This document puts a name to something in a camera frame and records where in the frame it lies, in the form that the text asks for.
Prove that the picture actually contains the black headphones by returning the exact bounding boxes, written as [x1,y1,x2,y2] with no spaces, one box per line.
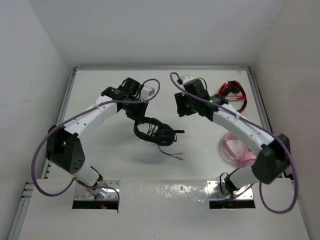
[133,117,185,147]

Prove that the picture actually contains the thin black headphone cable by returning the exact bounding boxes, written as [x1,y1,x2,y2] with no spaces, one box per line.
[146,118,187,161]

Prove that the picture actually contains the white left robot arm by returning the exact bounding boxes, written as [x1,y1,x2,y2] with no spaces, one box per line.
[46,77,155,187]

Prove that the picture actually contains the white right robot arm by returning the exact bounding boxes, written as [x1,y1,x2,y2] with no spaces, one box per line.
[174,75,290,194]

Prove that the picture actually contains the red headphones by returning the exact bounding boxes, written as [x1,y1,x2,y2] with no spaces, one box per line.
[218,80,248,113]

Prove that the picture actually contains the pink headphones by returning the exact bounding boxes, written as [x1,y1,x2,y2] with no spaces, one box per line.
[219,132,256,168]

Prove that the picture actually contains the white front cover board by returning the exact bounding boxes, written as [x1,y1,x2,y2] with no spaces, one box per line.
[19,180,309,240]

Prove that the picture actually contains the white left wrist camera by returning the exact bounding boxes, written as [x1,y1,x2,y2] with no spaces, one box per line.
[139,86,155,101]

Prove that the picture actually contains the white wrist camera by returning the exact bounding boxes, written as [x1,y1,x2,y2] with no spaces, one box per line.
[177,75,196,86]
[139,86,155,101]

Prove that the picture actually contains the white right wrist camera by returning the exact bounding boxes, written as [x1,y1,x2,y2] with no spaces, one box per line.
[177,75,196,86]

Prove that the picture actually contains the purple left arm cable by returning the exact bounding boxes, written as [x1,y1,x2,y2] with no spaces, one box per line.
[30,78,161,201]

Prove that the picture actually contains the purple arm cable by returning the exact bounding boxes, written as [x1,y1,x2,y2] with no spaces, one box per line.
[30,78,161,201]
[169,72,300,214]

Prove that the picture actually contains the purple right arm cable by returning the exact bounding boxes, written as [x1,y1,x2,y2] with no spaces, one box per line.
[169,72,300,214]

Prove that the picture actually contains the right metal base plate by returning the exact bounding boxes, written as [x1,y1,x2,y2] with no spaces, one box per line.
[206,179,255,201]

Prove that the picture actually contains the metal base plate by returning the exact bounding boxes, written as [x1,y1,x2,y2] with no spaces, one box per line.
[74,180,121,201]
[206,179,255,201]

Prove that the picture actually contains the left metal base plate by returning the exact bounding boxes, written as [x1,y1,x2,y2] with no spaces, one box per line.
[74,180,121,201]

